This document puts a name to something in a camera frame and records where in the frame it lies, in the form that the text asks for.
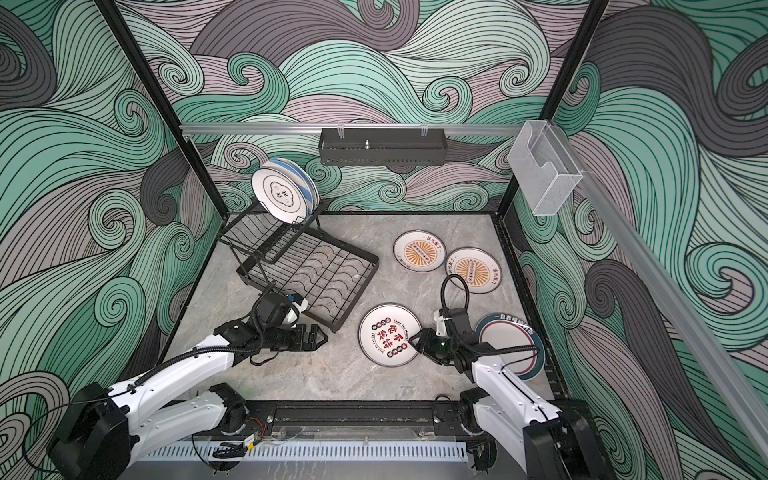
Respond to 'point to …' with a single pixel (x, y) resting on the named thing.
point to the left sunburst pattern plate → (420, 250)
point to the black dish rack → (327, 273)
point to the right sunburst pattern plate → (481, 270)
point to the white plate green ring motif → (279, 194)
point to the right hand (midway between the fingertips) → (415, 343)
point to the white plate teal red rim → (513, 336)
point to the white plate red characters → (384, 334)
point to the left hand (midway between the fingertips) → (317, 337)
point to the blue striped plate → (312, 193)
